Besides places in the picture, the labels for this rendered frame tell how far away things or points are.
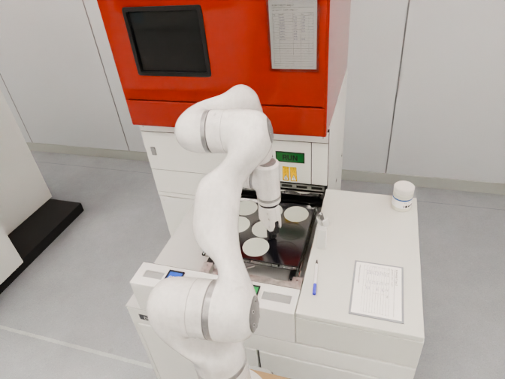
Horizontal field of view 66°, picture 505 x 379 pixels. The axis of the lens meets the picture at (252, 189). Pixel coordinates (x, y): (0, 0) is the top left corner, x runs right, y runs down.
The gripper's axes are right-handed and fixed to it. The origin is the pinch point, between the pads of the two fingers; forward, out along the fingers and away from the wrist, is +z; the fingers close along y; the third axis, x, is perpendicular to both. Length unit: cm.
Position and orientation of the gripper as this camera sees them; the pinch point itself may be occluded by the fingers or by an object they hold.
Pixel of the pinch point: (271, 233)
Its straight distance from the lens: 147.0
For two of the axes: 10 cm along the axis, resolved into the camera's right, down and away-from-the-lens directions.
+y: 4.2, 5.0, -7.6
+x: 9.0, -3.1, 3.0
